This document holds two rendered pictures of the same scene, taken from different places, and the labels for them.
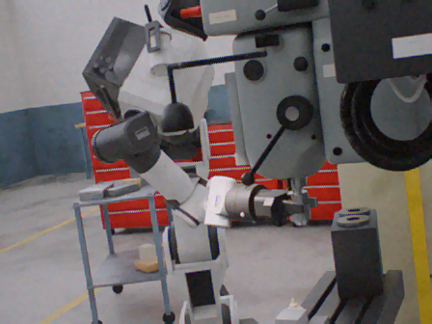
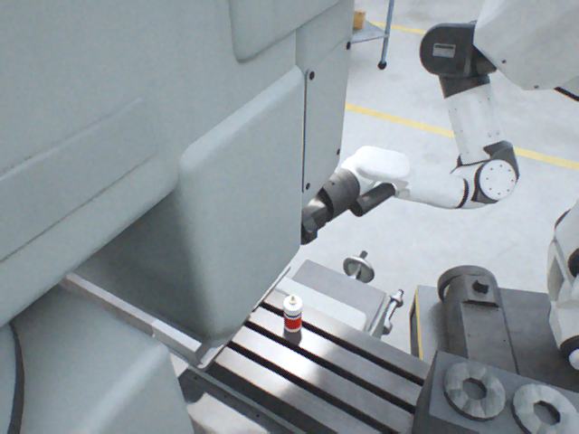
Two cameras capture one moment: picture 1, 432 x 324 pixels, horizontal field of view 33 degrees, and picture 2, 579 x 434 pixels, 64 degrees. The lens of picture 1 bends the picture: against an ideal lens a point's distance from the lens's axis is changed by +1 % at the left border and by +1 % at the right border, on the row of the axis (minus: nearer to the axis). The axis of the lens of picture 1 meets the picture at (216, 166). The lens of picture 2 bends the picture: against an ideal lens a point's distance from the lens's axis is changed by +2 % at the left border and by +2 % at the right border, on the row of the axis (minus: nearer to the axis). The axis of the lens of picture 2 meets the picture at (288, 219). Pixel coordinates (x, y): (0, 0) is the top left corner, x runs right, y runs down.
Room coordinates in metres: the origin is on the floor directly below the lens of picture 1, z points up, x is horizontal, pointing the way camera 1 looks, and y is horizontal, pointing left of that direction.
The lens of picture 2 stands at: (1.69, -0.73, 1.78)
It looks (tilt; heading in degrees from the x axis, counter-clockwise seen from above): 42 degrees down; 97
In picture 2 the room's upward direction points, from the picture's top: straight up
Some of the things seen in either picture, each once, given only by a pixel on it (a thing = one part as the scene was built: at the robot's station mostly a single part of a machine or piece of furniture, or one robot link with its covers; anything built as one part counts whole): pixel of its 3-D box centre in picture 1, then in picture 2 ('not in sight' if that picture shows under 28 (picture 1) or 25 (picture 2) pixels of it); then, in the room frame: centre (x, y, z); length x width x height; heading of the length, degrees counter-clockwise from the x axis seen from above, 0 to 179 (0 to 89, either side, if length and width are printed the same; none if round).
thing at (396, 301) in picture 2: not in sight; (391, 308); (1.93, 0.26, 0.48); 0.22 x 0.06 x 0.06; 67
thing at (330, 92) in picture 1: (375, 92); (171, 182); (1.51, -0.35, 1.47); 0.24 x 0.19 x 0.26; 157
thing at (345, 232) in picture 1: (357, 249); (489, 428); (1.98, -0.36, 1.00); 0.22 x 0.12 x 0.20; 167
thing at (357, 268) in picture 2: not in sight; (354, 276); (1.79, 0.29, 0.60); 0.16 x 0.12 x 0.12; 67
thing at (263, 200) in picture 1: (266, 204); (309, 207); (1.65, -0.10, 1.24); 0.13 x 0.12 x 0.10; 138
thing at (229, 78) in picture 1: (240, 118); not in sight; (1.63, -0.07, 1.45); 0.04 x 0.04 x 0.21; 67
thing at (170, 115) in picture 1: (176, 116); not in sight; (1.61, 0.07, 1.47); 0.07 x 0.07 x 0.06
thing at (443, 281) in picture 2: not in sight; (467, 287); (2.20, 0.38, 0.50); 0.20 x 0.05 x 0.20; 178
